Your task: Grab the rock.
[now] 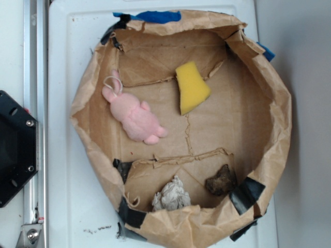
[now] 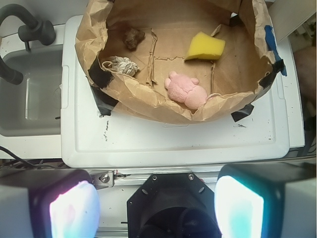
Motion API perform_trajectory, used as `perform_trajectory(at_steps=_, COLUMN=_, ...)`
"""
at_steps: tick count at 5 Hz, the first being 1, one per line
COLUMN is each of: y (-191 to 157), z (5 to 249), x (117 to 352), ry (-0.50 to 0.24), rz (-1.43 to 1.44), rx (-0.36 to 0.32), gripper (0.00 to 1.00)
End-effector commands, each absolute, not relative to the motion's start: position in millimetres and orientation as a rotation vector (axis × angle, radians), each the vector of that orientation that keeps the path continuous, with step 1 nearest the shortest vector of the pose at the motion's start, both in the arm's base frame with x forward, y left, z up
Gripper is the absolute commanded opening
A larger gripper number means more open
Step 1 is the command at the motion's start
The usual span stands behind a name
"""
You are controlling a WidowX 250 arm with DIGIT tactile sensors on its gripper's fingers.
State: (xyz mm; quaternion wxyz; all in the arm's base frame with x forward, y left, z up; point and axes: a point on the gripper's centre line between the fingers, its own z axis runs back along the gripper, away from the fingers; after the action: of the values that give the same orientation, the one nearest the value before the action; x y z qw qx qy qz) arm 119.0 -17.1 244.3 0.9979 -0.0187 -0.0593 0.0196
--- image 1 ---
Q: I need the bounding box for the dark brown rock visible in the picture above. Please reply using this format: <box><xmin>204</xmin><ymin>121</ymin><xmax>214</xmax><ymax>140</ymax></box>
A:
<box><xmin>205</xmin><ymin>164</ymin><xmax>237</xmax><ymax>196</ymax></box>

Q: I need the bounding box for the brown paper bag container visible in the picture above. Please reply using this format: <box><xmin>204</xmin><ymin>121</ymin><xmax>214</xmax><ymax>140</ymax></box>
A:
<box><xmin>70</xmin><ymin>10</ymin><xmax>292</xmax><ymax>247</ymax></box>

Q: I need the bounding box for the pink plush bunny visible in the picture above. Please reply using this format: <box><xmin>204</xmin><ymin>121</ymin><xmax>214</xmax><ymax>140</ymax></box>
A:
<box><xmin>102</xmin><ymin>69</ymin><xmax>168</xmax><ymax>145</ymax></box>

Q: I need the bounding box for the yellow sponge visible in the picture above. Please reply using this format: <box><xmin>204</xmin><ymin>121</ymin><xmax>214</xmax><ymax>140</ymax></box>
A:
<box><xmin>175</xmin><ymin>61</ymin><xmax>211</xmax><ymax>115</ymax></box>

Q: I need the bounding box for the crumpled white paper ball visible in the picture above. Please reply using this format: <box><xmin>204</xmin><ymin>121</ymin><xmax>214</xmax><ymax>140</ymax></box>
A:
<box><xmin>152</xmin><ymin>175</ymin><xmax>191</xmax><ymax>211</ymax></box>

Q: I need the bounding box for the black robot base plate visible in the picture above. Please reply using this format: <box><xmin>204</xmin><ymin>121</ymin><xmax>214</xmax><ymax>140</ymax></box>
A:
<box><xmin>1</xmin><ymin>90</ymin><xmax>38</xmax><ymax>208</ymax></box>

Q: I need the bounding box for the aluminium frame rail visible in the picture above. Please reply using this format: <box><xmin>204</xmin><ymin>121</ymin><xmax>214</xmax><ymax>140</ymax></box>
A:
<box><xmin>23</xmin><ymin>1</ymin><xmax>50</xmax><ymax>247</ymax></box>

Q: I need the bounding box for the metal corner bracket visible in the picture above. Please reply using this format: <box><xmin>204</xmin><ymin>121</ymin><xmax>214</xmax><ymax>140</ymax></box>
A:
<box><xmin>16</xmin><ymin>224</ymin><xmax>43</xmax><ymax>248</ymax></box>

